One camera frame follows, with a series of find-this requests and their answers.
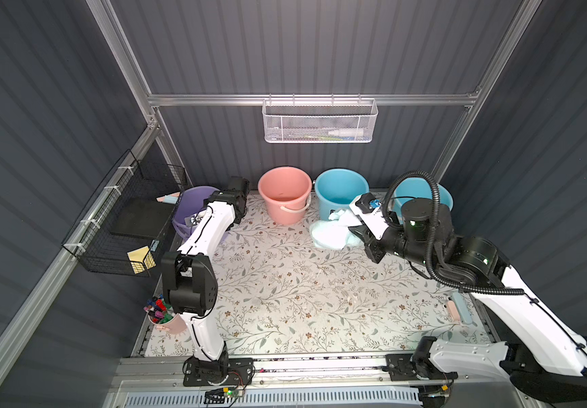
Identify purple plastic bucket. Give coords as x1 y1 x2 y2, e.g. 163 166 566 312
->
172 186 218 241

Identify pink plastic bucket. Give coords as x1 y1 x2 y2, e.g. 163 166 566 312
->
258 167 312 225

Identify light green cloth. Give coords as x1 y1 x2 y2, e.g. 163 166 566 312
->
310 209 364 251

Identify blue bucket with label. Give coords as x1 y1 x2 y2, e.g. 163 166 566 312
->
314 168 370 221

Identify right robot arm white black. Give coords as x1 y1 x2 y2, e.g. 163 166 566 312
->
349 193 587 404

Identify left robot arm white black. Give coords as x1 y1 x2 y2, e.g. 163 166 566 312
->
161 177 250 371

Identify pastel card in basket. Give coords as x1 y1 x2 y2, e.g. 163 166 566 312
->
157 192 180 205

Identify black box in basket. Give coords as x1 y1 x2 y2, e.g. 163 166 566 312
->
110 198 174 239

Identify floral patterned table mat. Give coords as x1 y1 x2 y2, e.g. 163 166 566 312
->
144 190 499 357

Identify yellow sticky note pad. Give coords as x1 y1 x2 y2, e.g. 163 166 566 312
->
127 246 157 275

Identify white spray bottle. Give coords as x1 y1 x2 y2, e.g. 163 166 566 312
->
328 129 365 139

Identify pink cup with pens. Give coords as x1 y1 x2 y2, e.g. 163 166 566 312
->
144 295 187 335

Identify white ventilation grille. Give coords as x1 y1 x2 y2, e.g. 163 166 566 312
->
121 386 423 407

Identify blue bucket white handle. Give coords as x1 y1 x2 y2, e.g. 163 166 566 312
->
392 178 454 217

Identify white wire wall basket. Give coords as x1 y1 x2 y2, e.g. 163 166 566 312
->
262 96 378 144

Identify black wire side basket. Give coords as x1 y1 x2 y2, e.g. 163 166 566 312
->
62 152 190 277

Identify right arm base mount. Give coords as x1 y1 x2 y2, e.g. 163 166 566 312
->
382 353 458 384

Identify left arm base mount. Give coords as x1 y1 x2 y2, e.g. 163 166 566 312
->
182 357 257 388

